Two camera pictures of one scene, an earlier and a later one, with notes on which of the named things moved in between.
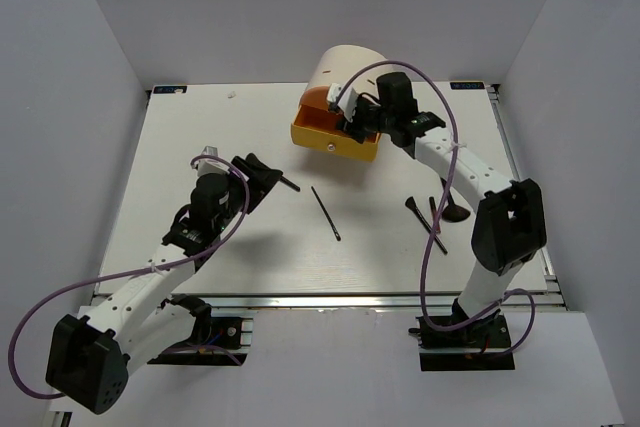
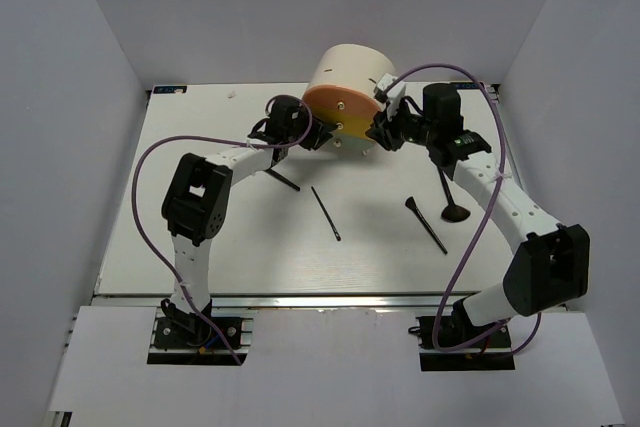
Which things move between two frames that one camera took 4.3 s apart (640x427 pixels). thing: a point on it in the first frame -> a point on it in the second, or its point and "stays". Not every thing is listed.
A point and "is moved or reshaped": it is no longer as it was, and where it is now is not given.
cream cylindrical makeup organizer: [340, 64] stays
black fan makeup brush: [453, 212] stays
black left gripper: [261, 180] -> [317, 135]
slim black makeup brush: [411, 203] stays
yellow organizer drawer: [315, 127] is moved or reshaped
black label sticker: [173, 89] stays
